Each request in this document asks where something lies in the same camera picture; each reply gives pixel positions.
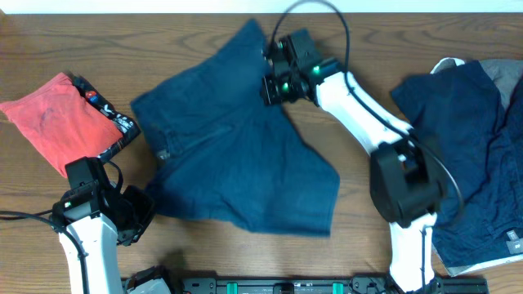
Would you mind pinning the folded red cloth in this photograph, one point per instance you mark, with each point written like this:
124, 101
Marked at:
60, 123

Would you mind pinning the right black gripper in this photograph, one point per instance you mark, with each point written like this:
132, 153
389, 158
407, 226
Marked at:
270, 91

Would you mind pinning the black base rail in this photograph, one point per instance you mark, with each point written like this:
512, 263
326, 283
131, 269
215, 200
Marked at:
359, 284

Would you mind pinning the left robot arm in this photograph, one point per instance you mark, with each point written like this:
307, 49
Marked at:
92, 220

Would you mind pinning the black white patterned garment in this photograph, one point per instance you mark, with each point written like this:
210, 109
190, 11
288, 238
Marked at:
125, 124

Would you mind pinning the navy blue shorts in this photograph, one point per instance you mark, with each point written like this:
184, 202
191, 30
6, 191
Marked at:
223, 154

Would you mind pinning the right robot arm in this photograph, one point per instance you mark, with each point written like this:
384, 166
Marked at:
405, 182

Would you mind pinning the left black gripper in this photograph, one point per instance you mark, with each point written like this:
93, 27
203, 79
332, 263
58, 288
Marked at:
145, 201

